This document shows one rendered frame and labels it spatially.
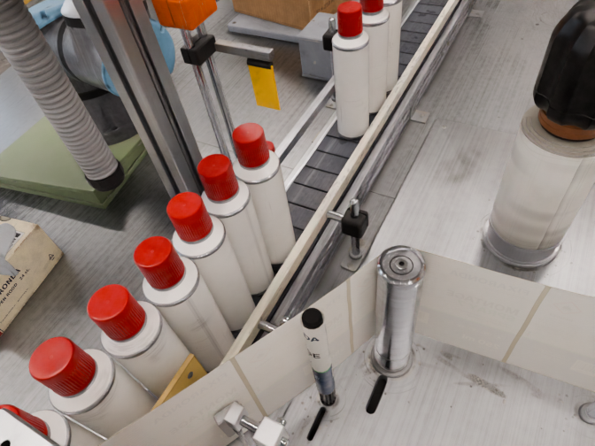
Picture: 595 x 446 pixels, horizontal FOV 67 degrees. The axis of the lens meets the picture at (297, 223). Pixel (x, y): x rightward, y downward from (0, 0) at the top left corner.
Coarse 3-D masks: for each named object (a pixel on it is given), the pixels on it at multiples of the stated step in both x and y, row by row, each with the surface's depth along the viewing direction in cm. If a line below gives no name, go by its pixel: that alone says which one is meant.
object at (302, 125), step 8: (328, 88) 69; (320, 96) 68; (328, 96) 69; (312, 104) 67; (320, 104) 67; (312, 112) 66; (304, 120) 65; (312, 120) 66; (296, 128) 64; (304, 128) 65; (288, 136) 63; (296, 136) 63; (280, 144) 62; (288, 144) 62; (280, 152) 61; (288, 152) 63; (280, 160) 61
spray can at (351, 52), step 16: (352, 16) 58; (352, 32) 60; (336, 48) 62; (352, 48) 61; (368, 48) 63; (336, 64) 64; (352, 64) 63; (368, 64) 64; (336, 80) 66; (352, 80) 65; (368, 80) 67; (336, 96) 69; (352, 96) 67; (368, 96) 69; (336, 112) 71; (352, 112) 69; (368, 112) 71; (352, 128) 71
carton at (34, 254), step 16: (0, 224) 67; (16, 224) 67; (32, 224) 66; (16, 240) 65; (32, 240) 66; (48, 240) 68; (16, 256) 64; (32, 256) 66; (48, 256) 69; (32, 272) 67; (48, 272) 70; (0, 288) 62; (16, 288) 65; (32, 288) 67; (0, 304) 63; (16, 304) 65; (0, 320) 63
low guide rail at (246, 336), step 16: (448, 16) 90; (432, 32) 84; (416, 64) 79; (400, 80) 76; (400, 96) 76; (384, 112) 71; (368, 128) 69; (368, 144) 68; (352, 160) 65; (336, 192) 62; (320, 208) 60; (320, 224) 60; (304, 240) 57; (288, 256) 56; (304, 256) 58; (288, 272) 55; (272, 288) 53; (272, 304) 53; (256, 320) 51; (240, 336) 50
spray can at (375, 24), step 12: (360, 0) 64; (372, 0) 62; (372, 12) 64; (384, 12) 65; (372, 24) 64; (384, 24) 65; (372, 36) 66; (384, 36) 66; (372, 48) 67; (384, 48) 68; (372, 60) 69; (384, 60) 69; (372, 72) 70; (384, 72) 71; (372, 84) 72; (384, 84) 73; (372, 96) 74; (384, 96) 75; (372, 108) 75
